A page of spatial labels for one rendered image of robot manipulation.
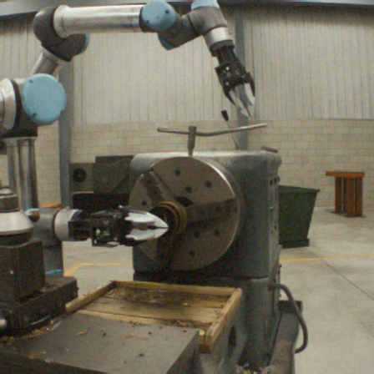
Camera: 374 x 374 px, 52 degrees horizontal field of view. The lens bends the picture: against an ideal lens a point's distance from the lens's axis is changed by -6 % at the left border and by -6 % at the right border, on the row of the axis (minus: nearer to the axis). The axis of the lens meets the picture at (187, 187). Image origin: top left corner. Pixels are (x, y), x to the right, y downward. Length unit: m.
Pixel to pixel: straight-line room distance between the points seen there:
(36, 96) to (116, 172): 8.86
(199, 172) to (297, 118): 10.49
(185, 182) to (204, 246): 0.18
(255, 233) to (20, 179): 0.68
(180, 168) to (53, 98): 0.39
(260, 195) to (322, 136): 10.43
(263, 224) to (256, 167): 0.17
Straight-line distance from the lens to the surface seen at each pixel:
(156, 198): 1.06
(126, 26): 1.13
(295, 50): 11.90
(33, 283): 0.64
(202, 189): 1.09
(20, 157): 1.09
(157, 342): 0.58
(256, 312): 1.29
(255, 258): 1.25
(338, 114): 11.90
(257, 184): 1.22
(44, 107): 0.95
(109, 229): 0.87
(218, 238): 1.09
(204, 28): 1.18
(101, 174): 9.84
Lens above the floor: 1.21
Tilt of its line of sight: 3 degrees down
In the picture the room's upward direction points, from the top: 1 degrees counter-clockwise
